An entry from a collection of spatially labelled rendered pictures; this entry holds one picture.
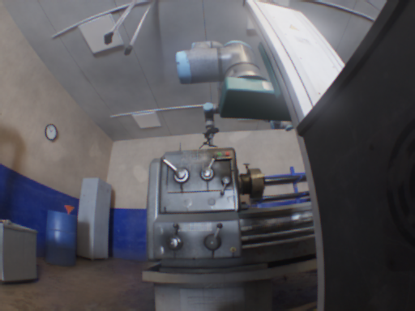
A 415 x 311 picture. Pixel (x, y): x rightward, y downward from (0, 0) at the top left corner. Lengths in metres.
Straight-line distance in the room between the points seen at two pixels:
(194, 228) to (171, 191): 0.33
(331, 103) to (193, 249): 1.02
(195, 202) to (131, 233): 3.88
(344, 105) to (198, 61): 0.61
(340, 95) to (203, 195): 1.14
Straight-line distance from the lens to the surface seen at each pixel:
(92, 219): 4.33
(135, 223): 4.98
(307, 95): 0.55
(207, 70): 0.75
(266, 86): 0.64
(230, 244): 1.11
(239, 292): 1.27
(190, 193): 1.28
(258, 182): 1.46
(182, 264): 1.32
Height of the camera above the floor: 0.70
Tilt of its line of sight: 24 degrees up
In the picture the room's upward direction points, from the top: 2 degrees counter-clockwise
